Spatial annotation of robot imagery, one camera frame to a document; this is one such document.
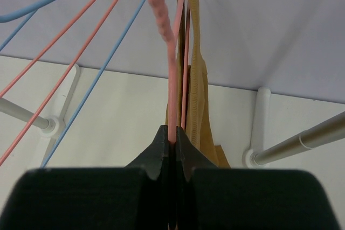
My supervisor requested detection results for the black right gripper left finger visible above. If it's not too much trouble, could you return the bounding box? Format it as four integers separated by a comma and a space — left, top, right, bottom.
1, 126, 169, 229

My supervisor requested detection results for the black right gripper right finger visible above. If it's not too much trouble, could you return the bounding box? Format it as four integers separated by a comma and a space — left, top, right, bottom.
175, 128, 340, 229

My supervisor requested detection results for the mustard brown tank top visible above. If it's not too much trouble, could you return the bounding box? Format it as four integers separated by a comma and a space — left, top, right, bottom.
164, 0, 232, 168

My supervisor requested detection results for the pink hanger of teal top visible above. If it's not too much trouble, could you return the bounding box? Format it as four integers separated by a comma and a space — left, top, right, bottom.
0, 0, 138, 165

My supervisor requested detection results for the pink hanger of brown top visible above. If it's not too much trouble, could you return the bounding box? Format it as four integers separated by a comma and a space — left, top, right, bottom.
148, 0, 184, 145

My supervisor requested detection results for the light blue wire hanger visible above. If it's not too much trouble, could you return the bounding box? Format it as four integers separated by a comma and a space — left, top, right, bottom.
1, 0, 56, 50

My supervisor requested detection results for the blue hanger of pink top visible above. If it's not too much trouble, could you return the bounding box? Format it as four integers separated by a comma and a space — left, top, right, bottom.
40, 0, 164, 168

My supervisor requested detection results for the white silver clothes rack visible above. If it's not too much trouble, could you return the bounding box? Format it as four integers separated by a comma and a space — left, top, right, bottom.
0, 64, 345, 168

